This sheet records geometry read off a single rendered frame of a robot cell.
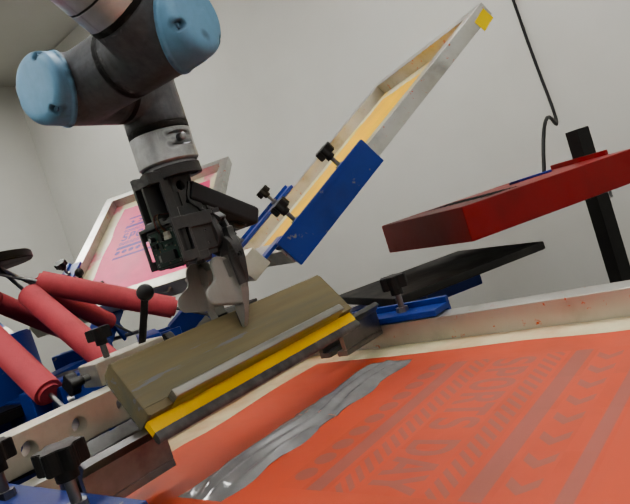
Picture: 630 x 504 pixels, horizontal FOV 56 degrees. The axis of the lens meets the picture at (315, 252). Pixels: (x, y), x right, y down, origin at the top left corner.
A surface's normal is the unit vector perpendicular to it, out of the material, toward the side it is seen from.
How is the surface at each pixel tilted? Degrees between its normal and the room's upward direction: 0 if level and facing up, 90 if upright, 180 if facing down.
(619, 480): 0
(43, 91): 90
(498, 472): 0
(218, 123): 90
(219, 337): 55
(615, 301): 90
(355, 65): 90
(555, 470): 0
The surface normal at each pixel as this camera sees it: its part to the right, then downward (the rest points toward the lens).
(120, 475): 0.73, -0.21
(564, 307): -0.61, 0.23
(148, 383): 0.42, -0.72
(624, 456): -0.31, -0.95
